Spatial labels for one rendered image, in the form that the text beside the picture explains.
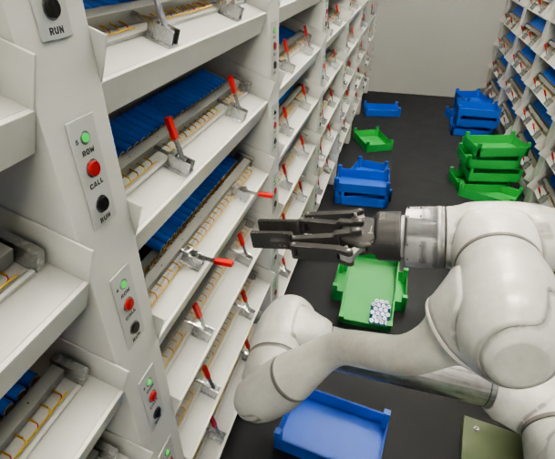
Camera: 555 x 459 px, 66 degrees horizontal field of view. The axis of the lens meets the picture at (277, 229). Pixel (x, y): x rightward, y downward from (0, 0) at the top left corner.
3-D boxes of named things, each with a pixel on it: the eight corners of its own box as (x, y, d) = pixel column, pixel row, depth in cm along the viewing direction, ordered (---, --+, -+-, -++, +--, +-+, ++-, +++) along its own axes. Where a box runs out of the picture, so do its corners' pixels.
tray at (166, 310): (263, 186, 117) (275, 158, 112) (153, 355, 69) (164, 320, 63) (198, 155, 118) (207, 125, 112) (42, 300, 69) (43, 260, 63)
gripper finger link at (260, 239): (294, 247, 69) (293, 249, 68) (254, 245, 71) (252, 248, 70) (292, 230, 67) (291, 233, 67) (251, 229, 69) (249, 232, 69)
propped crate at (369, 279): (390, 331, 165) (392, 326, 158) (338, 321, 169) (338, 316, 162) (398, 262, 178) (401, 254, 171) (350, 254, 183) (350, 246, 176)
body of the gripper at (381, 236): (404, 200, 65) (344, 200, 68) (401, 229, 58) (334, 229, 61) (404, 241, 69) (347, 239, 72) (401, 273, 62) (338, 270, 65)
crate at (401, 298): (405, 281, 190) (408, 268, 185) (404, 312, 173) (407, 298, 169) (338, 270, 196) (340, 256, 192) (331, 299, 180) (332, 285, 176)
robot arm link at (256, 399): (258, 382, 81) (273, 330, 92) (211, 417, 91) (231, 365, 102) (312, 417, 83) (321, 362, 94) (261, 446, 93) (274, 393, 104)
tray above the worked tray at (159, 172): (262, 117, 107) (282, 65, 98) (130, 260, 58) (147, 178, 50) (190, 82, 107) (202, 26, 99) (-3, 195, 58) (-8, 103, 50)
